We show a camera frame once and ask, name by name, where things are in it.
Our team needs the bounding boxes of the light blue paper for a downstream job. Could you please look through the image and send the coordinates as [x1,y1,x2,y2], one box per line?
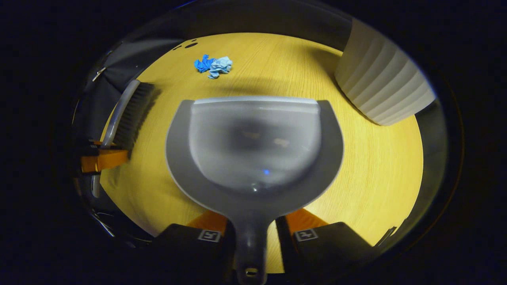
[208,56,233,79]

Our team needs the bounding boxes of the small grey broom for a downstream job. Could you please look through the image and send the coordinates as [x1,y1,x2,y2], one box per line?
[92,79,156,198]

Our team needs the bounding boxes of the grey plastic dustpan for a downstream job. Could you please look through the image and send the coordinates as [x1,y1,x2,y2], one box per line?
[165,96,344,285]

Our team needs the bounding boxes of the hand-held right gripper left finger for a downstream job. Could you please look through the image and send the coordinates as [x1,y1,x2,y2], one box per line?
[151,210,237,283]

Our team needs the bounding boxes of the white ribbed garbage bin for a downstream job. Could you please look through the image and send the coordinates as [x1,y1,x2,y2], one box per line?
[335,18,437,126]

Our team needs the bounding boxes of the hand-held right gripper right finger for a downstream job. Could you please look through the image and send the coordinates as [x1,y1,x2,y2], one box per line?
[275,208,377,283]

